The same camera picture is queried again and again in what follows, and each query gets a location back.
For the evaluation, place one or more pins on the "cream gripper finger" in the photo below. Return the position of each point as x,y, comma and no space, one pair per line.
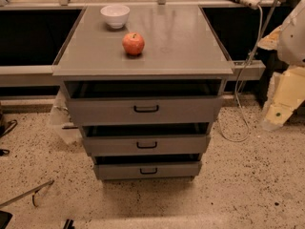
288,96

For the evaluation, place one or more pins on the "grey drawer cabinet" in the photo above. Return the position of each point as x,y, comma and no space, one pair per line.
179,44

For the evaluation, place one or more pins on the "grey middle drawer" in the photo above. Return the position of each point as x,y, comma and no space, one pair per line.
147,139

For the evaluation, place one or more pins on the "grey top drawer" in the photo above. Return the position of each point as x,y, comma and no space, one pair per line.
123,102

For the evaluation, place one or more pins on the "grey drawer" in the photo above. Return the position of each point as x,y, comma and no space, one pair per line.
147,139
151,166
123,102

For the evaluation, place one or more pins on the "clear plastic bag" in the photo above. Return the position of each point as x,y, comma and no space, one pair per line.
60,121

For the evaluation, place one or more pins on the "white ceramic bowl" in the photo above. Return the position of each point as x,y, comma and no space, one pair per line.
115,16

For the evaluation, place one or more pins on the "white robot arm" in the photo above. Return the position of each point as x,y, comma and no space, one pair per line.
289,42

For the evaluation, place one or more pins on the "red apple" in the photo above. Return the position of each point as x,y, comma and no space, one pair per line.
133,43

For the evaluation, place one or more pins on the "metal rod on floor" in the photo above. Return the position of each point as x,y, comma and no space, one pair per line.
31,191

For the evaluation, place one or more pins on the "grey bottom drawer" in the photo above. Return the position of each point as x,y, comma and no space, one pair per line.
151,166

